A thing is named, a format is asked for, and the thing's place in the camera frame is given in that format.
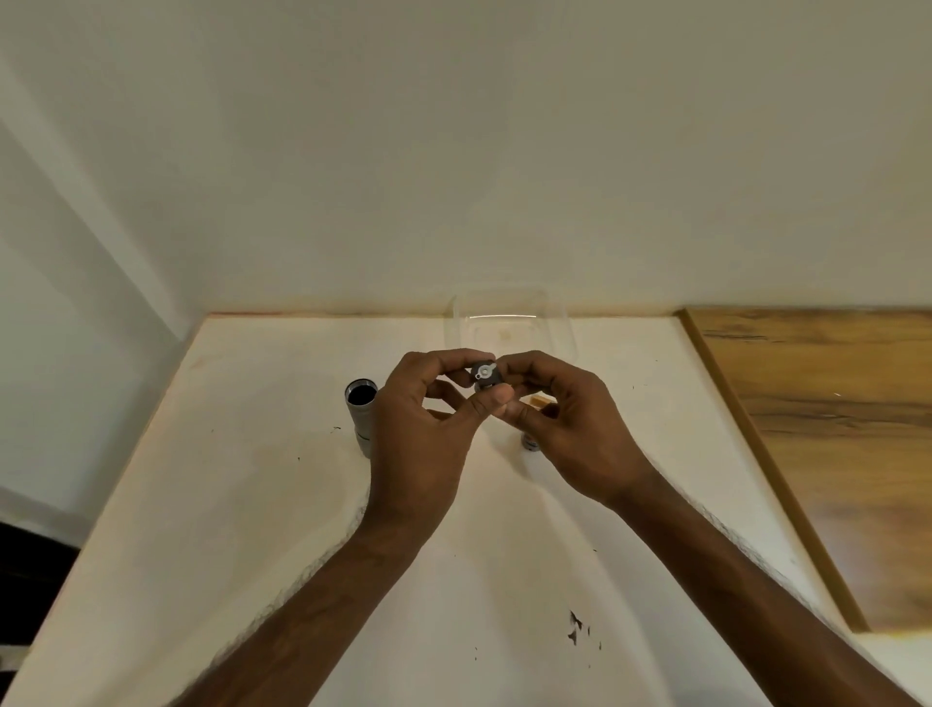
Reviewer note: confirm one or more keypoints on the person's left hand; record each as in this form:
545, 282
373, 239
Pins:
411, 459

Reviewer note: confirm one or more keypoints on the person's right hand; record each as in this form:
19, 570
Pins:
582, 444

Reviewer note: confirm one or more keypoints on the person's left thumb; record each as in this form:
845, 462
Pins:
477, 415

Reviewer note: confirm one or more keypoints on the person's right thumb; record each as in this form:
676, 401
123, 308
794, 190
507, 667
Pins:
520, 419

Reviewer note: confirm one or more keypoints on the small grey round flashlight part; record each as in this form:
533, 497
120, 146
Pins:
483, 373

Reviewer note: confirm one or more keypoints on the person's left forearm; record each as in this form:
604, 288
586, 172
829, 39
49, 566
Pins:
313, 619

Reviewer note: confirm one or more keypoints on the person's right forearm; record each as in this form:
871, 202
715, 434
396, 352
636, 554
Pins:
743, 604

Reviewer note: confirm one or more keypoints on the small dark grey cap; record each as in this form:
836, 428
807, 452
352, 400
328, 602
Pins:
529, 442

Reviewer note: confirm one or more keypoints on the small tan piece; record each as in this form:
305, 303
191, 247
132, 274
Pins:
541, 402

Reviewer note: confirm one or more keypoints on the clear plastic container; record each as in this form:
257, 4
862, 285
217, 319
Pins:
510, 320

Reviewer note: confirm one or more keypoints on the silver flashlight body tube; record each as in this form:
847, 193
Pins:
360, 419

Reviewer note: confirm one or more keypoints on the brown wooden panel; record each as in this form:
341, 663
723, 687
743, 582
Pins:
837, 451

